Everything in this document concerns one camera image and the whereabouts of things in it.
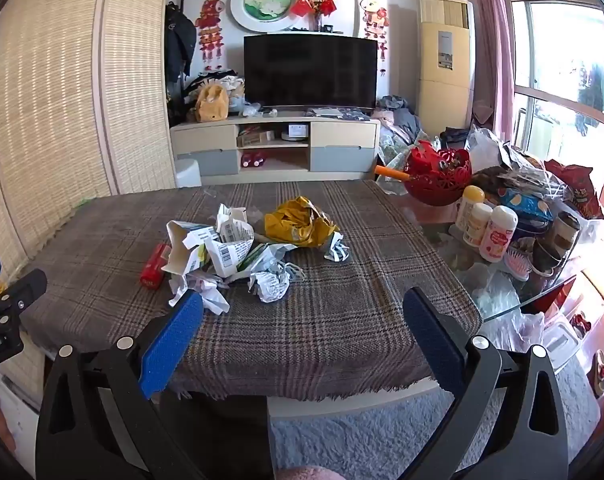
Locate black television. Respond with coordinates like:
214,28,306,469
243,34,379,111

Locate clear plastic bags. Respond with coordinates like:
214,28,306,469
474,262,546,352

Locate white barcode paper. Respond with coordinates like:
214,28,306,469
204,239,255,279

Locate yellow cap white bottle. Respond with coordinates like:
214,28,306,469
454,185,486,231

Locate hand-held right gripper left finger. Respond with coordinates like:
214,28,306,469
35,290,205,480

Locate red snack bag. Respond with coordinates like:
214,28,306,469
544,158,604,220

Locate green and white wrapper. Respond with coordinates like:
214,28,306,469
232,242,299,282

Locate white paper ball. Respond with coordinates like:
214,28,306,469
248,262,305,304

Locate black hanging coat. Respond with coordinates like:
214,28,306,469
164,2,198,127

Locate brown plaid tablecloth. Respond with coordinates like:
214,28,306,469
19,180,484,402

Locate pink curtain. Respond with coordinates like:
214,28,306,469
468,0,505,133

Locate torn white cardboard box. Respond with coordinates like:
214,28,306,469
161,220,219,281

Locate blue snack bag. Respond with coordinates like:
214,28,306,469
496,187,553,222

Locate cream standing air conditioner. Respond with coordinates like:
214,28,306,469
416,0,476,132

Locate red openwork basket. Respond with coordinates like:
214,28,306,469
404,140,473,207

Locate pile of clothes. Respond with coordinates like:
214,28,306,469
376,94,429,152

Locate white plastic stool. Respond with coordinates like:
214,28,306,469
174,158,203,189

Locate small printed paper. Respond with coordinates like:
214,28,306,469
324,232,353,263

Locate glass table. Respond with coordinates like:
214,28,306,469
381,180,585,323

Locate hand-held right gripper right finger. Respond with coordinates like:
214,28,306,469
402,287,568,480

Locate person's pink fleece leg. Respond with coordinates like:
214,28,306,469
276,465,343,480

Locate flat cardboard box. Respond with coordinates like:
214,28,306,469
236,130,275,149

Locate yellow paper bag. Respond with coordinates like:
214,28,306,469
264,196,343,249

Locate beige and grey TV cabinet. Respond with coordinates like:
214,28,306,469
169,116,381,186

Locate window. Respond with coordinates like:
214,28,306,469
498,0,604,206

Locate metal cup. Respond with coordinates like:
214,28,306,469
530,210,581,277

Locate white bottle pink label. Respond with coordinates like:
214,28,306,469
480,205,519,264

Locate yellow plush bag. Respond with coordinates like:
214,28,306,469
195,84,231,123

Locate white bottle orange label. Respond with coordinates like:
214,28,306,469
462,202,494,249

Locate round framed wall picture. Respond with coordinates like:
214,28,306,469
230,0,305,31

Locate white paper with plastic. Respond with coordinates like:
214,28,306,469
168,272,231,316

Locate woven folding screen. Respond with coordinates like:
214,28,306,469
0,0,179,401

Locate orange handle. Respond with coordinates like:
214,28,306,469
375,164,413,183

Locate torn white barcode box piece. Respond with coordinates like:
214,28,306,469
216,204,255,246

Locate red hanging decoration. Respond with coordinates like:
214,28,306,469
194,0,227,72
360,0,391,77

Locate pink brush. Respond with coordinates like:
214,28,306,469
504,250,533,281

